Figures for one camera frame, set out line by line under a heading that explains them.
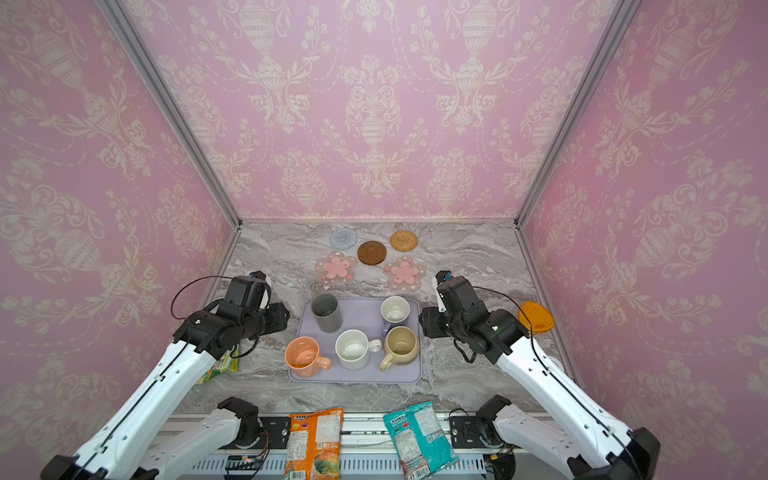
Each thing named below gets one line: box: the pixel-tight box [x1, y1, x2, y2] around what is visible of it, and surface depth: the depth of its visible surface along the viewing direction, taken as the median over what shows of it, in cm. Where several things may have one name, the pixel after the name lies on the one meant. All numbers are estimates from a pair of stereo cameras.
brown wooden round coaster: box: [357, 240, 387, 266], surface depth 114 cm
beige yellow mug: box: [379, 325, 419, 372], surface depth 82 cm
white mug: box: [334, 328, 382, 371], surface depth 83 cm
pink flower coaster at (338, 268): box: [315, 251, 358, 291], surface depth 108 cm
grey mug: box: [311, 293, 343, 333], surface depth 90 cm
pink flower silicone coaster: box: [384, 256, 426, 291], surface depth 108 cm
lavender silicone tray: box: [289, 297, 423, 383], surface depth 84 cm
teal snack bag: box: [383, 401, 459, 480], surface depth 73 cm
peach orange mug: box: [284, 336, 333, 378], surface depth 82 cm
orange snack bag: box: [284, 407, 344, 480], surface depth 72 cm
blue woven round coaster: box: [329, 228, 358, 250], surface depth 119 cm
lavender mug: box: [380, 295, 411, 335], surface depth 91 cm
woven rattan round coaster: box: [389, 230, 419, 252], surface depth 118 cm
